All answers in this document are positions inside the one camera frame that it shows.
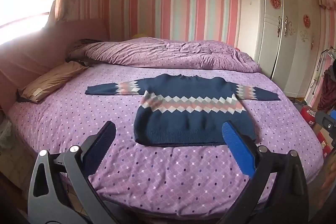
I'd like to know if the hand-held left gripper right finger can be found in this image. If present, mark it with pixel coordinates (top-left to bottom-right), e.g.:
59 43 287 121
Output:
218 120 309 224

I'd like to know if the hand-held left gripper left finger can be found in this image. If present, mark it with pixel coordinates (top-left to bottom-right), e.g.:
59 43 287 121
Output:
28 121 124 224

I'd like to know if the navy diamond-patterned knit sweater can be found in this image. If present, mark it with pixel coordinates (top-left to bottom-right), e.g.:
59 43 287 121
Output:
85 73 280 147

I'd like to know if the red fire extinguisher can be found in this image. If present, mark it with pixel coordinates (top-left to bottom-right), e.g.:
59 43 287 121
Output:
300 105 319 133

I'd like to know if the red cardboard box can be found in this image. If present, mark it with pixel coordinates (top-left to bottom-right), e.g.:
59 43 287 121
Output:
316 131 333 159

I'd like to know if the dark red hanging garment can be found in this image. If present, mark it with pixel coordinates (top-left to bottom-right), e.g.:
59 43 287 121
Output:
316 67 336 112

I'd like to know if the bed with purple dotted sheet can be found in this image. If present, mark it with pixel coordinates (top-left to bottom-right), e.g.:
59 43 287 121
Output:
7 38 324 219

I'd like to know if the brown pillow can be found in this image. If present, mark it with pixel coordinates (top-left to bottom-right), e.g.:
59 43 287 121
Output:
17 61 90 104

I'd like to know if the white wardrobe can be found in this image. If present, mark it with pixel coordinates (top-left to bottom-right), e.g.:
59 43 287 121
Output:
236 0 322 98

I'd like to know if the purple dotted quilt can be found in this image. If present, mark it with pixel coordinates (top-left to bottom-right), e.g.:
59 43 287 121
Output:
66 37 263 74

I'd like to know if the pink padded headboard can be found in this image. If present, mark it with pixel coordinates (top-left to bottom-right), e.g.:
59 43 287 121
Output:
0 18 111 114

